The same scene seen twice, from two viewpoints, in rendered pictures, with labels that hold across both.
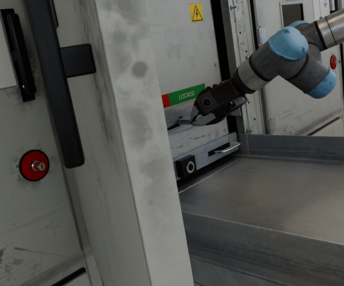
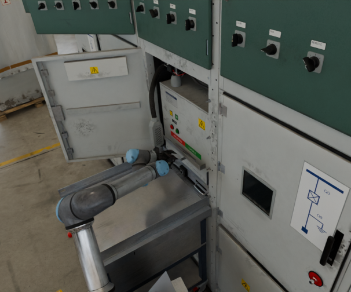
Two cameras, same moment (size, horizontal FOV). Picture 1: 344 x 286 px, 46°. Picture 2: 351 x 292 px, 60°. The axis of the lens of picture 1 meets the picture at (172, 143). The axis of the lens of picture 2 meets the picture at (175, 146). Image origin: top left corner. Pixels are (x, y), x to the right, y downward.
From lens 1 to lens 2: 2.23 m
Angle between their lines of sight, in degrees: 95
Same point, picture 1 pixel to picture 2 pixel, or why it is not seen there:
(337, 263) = (87, 181)
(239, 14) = (213, 144)
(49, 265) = not seen: hidden behind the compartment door
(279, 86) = (230, 204)
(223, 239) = (117, 170)
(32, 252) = not seen: hidden behind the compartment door
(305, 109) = (255, 246)
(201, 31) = (203, 134)
